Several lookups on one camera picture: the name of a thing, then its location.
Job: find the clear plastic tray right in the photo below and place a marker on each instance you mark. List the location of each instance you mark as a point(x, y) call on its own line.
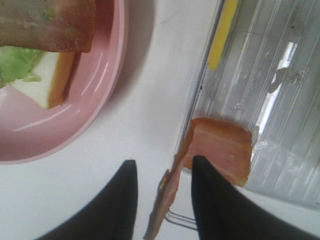
point(268, 81)

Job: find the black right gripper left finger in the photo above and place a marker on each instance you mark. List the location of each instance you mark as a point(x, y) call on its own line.
point(110, 215)

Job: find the yellow cheese slice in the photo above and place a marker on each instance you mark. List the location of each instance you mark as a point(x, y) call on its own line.
point(221, 34)

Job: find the bread slice from tray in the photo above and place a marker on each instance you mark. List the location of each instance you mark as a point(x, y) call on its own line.
point(54, 70)

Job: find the pink round plate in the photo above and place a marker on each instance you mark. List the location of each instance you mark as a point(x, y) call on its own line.
point(29, 132)

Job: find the green lettuce leaf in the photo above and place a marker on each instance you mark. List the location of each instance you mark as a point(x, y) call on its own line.
point(18, 63)

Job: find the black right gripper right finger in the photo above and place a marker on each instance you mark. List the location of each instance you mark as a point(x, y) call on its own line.
point(223, 213)

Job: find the brown bacon strip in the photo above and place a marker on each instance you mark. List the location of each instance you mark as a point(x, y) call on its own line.
point(49, 25)

